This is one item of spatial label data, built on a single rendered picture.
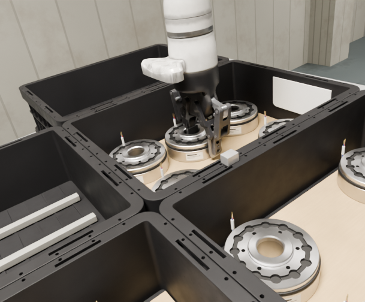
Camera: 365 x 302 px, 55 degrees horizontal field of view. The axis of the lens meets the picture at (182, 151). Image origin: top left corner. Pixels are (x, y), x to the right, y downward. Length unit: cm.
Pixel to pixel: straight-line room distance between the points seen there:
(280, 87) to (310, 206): 27
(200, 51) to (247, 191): 21
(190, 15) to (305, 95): 27
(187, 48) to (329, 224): 31
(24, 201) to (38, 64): 152
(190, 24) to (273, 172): 23
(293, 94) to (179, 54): 25
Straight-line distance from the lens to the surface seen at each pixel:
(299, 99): 68
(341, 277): 43
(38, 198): 64
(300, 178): 52
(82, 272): 35
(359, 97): 59
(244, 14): 295
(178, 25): 52
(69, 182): 65
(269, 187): 47
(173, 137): 64
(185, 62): 53
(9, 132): 215
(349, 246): 47
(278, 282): 38
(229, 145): 65
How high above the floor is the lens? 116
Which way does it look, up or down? 30 degrees down
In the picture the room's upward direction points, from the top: 9 degrees counter-clockwise
